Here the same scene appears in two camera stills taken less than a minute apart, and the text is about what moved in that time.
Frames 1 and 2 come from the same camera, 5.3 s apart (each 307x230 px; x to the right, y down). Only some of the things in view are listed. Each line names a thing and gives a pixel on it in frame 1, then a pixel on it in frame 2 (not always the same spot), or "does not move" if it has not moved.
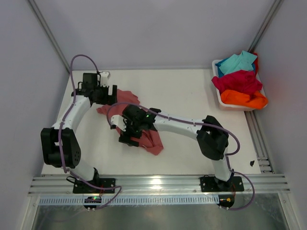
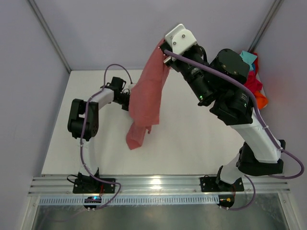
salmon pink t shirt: [148, 139] to [146, 96]
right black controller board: [227, 201] does not move
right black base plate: [211, 184] does not move
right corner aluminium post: [276, 5] does not move
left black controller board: [92, 200] does not move
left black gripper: [109, 99] to [125, 108]
